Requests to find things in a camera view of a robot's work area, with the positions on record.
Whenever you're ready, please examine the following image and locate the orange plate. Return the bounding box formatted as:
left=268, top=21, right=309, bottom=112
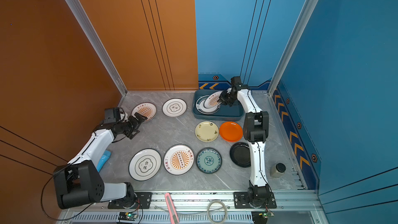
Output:
left=219, top=121, right=243, bottom=143

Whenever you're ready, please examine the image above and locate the blue cylindrical tube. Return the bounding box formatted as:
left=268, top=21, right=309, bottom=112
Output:
left=96, top=150, right=112, bottom=172

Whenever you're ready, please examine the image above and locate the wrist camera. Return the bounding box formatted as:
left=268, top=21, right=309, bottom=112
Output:
left=103, top=107, right=122, bottom=124
left=231, top=76, right=242, bottom=88

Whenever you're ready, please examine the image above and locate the cream yellow plate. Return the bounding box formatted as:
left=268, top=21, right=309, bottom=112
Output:
left=195, top=121, right=219, bottom=142

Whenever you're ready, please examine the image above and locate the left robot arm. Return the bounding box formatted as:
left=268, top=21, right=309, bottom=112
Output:
left=53, top=113, right=147, bottom=209

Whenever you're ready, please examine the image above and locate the sunburst plate front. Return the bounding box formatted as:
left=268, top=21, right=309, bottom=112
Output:
left=163, top=144, right=195, bottom=176

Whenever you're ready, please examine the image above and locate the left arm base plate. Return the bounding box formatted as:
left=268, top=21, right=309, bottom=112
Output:
left=107, top=192, right=152, bottom=210

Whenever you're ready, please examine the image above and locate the white flower plate back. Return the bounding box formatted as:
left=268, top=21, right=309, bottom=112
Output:
left=162, top=98, right=187, bottom=118

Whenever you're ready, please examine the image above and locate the black plate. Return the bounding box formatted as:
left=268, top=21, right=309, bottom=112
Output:
left=230, top=142, right=251, bottom=168

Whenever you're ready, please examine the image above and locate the white green-rimmed plate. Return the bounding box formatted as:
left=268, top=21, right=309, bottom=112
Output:
left=195, top=95, right=221, bottom=115

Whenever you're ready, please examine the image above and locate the large white flower plate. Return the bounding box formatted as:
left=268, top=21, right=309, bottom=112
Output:
left=129, top=148, right=162, bottom=181

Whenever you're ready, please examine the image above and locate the sunburst plate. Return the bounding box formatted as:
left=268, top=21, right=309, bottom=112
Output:
left=163, top=144, right=195, bottom=176
left=131, top=102, right=157, bottom=122
left=204, top=91, right=222, bottom=109

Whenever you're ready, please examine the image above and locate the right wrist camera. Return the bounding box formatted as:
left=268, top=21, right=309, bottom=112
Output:
left=231, top=76, right=242, bottom=88

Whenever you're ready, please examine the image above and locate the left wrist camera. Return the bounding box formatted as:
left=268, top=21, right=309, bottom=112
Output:
left=103, top=107, right=122, bottom=124

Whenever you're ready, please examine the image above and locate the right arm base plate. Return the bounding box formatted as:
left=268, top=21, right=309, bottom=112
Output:
left=233, top=192, right=277, bottom=209

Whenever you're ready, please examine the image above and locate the circuit board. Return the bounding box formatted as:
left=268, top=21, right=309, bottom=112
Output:
left=251, top=211, right=275, bottom=224
left=118, top=212, right=140, bottom=224

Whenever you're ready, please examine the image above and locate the left circuit board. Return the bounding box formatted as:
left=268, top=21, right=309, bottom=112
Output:
left=118, top=212, right=140, bottom=224

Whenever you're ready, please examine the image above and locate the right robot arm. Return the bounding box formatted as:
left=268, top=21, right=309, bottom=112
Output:
left=219, top=83, right=271, bottom=208

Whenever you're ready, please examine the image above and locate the teal plastic bin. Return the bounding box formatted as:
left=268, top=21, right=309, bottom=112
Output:
left=192, top=89, right=245, bottom=121

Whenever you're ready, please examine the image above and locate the coiled white cable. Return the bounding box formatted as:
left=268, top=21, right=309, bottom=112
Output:
left=206, top=200, right=228, bottom=224

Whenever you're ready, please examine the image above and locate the pink utility knife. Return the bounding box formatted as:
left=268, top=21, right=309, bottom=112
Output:
left=164, top=193, right=180, bottom=224

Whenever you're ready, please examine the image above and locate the right circuit board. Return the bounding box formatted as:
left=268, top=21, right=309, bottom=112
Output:
left=251, top=211, right=275, bottom=224

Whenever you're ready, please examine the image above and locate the teal patterned plate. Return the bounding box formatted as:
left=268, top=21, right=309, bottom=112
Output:
left=196, top=147, right=222, bottom=174

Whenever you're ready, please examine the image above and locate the small jar black lid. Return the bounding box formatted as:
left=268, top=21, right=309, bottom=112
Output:
left=270, top=163, right=286, bottom=178

